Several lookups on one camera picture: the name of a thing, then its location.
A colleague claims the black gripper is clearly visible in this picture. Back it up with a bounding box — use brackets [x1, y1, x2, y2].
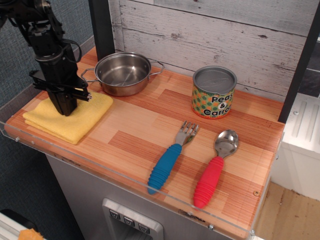
[29, 57, 92, 116]

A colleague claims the yellow cloth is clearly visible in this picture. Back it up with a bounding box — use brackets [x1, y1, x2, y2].
[22, 92, 113, 145]

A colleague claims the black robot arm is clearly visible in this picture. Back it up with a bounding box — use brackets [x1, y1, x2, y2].
[0, 0, 92, 116]

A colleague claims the small steel pot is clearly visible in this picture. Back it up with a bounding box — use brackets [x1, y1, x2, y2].
[80, 52, 153, 97]

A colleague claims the grey toy fridge cabinet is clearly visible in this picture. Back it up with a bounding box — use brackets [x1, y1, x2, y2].
[46, 153, 227, 240]

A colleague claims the silver dispenser button panel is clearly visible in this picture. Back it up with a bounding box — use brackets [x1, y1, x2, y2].
[102, 198, 164, 240]

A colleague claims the orange object bottom corner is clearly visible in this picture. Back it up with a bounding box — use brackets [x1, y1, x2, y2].
[18, 228, 44, 240]

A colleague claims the peas and carrots can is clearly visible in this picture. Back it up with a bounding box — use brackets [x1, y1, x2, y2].
[191, 66, 237, 120]

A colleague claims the white toy sink unit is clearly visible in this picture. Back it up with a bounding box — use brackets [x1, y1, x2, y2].
[270, 93, 320, 200]

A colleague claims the clear acrylic guard rail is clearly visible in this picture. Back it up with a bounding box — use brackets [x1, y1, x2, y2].
[0, 37, 286, 238]

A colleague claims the blue handled fork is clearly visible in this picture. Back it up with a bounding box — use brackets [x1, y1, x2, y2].
[147, 121, 199, 195]

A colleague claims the red handled spoon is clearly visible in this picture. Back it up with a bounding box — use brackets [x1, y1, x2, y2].
[193, 129, 239, 209]

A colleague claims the black vertical post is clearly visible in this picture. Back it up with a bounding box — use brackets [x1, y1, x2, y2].
[278, 4, 320, 124]

